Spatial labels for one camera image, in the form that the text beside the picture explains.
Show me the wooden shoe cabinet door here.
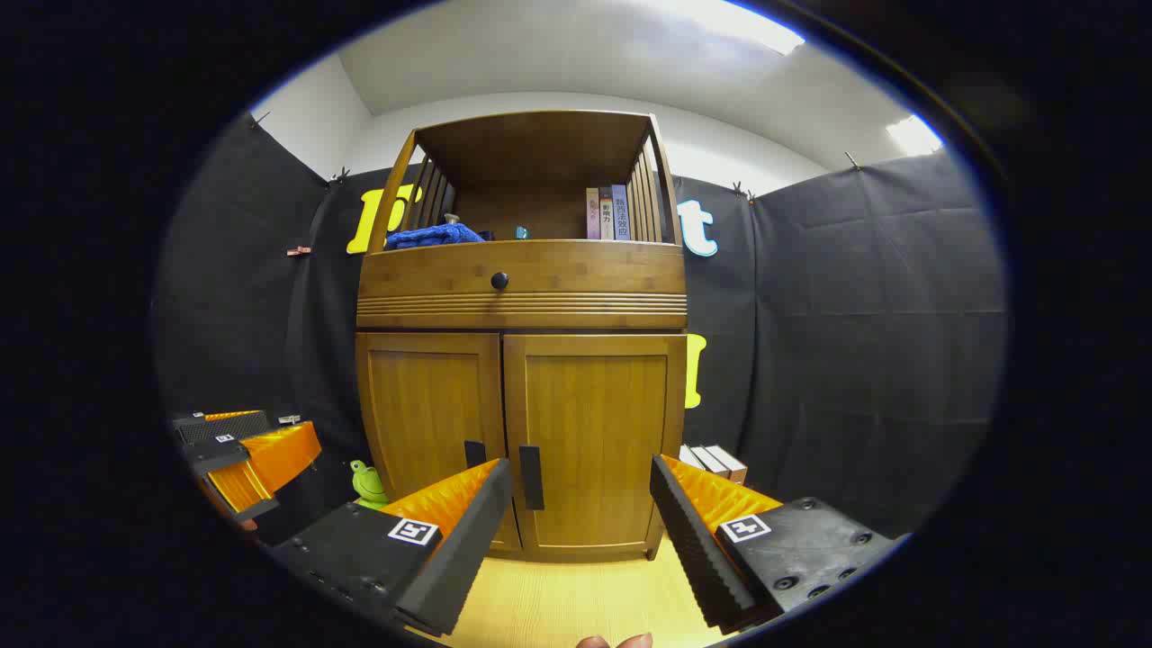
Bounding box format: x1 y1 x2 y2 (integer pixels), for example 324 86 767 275
502 335 687 561
357 333 523 552

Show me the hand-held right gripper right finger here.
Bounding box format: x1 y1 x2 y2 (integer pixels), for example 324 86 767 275
650 454 901 635

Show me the black backdrop cloth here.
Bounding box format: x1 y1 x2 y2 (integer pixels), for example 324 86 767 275
153 112 1007 541

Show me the blue cloth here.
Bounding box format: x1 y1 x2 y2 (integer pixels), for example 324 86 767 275
385 223 485 250

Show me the green frog toy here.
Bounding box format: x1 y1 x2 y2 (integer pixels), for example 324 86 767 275
350 460 390 510

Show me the small ceiling light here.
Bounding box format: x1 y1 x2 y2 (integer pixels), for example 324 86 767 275
886 115 944 156

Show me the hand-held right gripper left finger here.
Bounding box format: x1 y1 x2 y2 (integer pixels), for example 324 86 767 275
270 457 514 638

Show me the large ceiling light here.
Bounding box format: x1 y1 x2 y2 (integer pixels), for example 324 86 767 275
666 0 806 55

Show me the wooden double-door shoe cabinet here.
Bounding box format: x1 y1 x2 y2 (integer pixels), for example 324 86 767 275
355 110 689 563

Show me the wooden drawer with black knob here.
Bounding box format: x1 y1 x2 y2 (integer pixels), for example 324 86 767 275
357 239 688 329

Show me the brown book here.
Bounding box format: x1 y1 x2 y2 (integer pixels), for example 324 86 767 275
705 445 748 485

